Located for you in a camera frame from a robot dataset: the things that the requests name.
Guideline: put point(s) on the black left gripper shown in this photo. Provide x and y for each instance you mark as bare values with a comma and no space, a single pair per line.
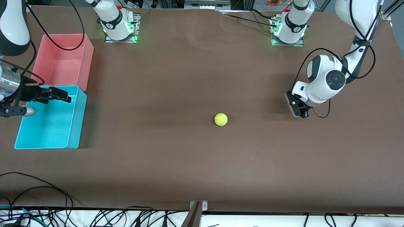
303,112

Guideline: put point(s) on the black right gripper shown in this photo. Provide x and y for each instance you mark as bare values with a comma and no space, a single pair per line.
27,94

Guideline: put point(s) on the yellow-green tennis ball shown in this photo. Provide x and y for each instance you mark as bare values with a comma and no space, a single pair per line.
221,119

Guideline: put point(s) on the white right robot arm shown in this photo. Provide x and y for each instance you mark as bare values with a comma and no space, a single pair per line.
12,28

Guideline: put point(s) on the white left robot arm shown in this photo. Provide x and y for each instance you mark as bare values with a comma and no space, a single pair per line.
325,78

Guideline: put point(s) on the pink plastic bin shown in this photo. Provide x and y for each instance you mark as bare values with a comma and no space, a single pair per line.
60,63

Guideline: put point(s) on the blue plastic bin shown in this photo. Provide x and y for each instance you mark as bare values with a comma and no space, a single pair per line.
47,129

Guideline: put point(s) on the orange small parts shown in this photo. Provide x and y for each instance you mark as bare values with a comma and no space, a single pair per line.
276,3

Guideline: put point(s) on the grey metal box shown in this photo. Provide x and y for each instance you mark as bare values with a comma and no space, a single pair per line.
206,4

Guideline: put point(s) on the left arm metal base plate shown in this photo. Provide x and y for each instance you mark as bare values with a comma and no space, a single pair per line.
300,44

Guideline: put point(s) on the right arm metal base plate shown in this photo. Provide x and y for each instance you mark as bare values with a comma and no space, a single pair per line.
136,31

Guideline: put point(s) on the aluminium frame profile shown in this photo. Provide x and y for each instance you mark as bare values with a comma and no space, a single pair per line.
386,15

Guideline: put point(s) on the silver mounting bracket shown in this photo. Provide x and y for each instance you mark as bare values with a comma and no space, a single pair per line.
204,205

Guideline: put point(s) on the grey mount bar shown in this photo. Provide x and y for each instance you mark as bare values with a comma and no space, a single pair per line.
193,219

